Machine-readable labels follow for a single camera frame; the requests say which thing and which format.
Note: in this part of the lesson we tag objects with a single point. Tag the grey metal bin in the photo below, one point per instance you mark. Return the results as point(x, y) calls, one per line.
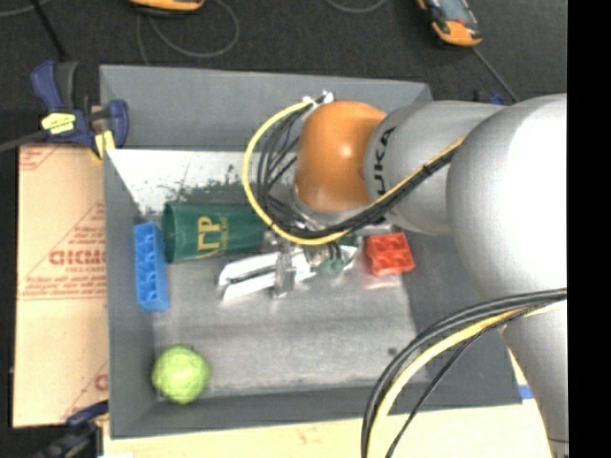
point(296, 341)

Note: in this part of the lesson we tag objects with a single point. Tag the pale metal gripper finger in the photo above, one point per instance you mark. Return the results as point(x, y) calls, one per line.
point(278, 284)
point(289, 279)

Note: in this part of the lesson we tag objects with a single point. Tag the brown cardboard board, red print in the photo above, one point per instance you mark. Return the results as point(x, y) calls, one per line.
point(57, 217)

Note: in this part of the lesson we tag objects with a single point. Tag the light green ball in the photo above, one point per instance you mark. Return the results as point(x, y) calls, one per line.
point(180, 374)

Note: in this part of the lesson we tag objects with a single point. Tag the blue toy building block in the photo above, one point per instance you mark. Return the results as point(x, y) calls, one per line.
point(150, 270)

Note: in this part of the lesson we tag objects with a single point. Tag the red toy building block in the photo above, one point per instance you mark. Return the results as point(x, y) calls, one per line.
point(389, 253)

